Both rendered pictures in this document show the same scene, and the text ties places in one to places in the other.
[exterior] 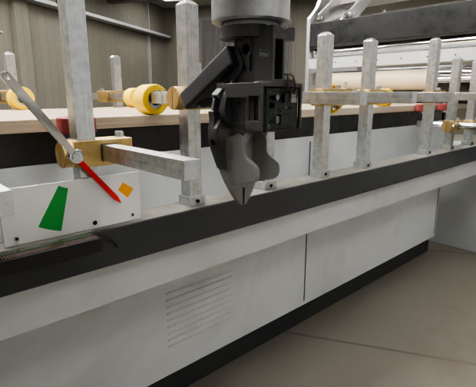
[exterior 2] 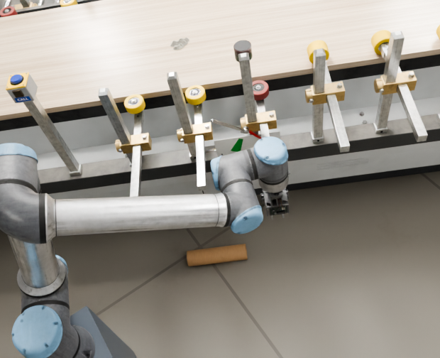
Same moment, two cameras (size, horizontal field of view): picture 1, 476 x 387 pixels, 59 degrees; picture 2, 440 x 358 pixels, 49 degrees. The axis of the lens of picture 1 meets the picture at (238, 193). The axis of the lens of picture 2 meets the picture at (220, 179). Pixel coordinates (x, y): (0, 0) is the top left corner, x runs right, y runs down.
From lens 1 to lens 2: 139 cm
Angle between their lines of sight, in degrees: 57
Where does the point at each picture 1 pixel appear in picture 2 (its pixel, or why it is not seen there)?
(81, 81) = (250, 101)
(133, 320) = not seen: hidden behind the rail
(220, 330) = (357, 167)
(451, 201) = not seen: outside the picture
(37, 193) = (229, 140)
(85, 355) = not seen: hidden behind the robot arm
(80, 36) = (248, 86)
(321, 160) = not seen: outside the picture
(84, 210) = (250, 145)
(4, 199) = (203, 187)
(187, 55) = (316, 80)
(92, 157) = (255, 128)
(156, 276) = (292, 164)
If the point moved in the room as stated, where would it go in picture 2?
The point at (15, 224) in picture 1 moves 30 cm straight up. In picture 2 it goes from (221, 150) to (209, 96)
